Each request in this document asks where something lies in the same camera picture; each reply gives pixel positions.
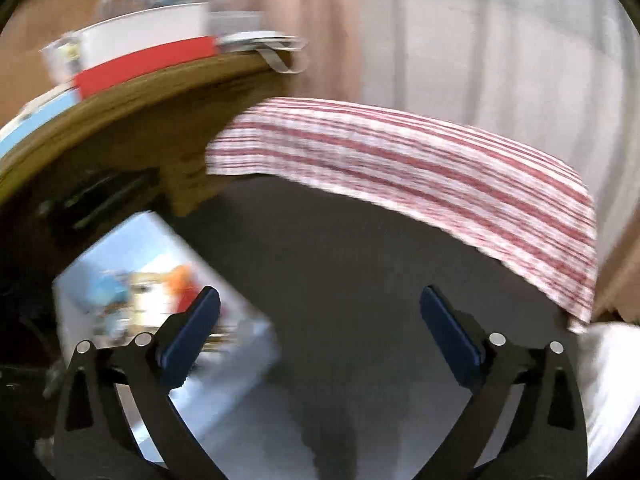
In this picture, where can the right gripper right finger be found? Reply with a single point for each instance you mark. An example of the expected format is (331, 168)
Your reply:
(547, 438)

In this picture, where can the red white flat box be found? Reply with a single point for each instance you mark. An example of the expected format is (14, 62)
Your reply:
(106, 54)

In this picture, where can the white sheer curtain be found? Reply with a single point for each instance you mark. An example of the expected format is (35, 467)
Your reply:
(559, 75)

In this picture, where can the pink curtain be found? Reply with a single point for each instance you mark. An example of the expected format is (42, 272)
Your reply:
(617, 290)
(333, 31)

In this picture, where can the pink curtain left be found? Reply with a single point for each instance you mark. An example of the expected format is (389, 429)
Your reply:
(333, 31)

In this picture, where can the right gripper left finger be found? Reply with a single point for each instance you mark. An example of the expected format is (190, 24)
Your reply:
(93, 439)

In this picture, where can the white bed quilt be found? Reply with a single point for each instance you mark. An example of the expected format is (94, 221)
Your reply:
(608, 381)

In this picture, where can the white paper bag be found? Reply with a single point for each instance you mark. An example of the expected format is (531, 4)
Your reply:
(285, 54)

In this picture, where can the light blue paper box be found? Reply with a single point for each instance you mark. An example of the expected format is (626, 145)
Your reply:
(117, 288)

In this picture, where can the red white checkered cloth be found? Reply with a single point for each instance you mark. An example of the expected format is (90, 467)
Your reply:
(511, 202)

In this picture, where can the orange pompom ball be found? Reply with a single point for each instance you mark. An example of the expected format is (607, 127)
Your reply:
(181, 282)

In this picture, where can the wooden desk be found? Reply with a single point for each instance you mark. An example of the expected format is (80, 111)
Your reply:
(152, 132)

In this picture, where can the pink curtain right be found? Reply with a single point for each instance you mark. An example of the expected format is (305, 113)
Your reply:
(617, 290)

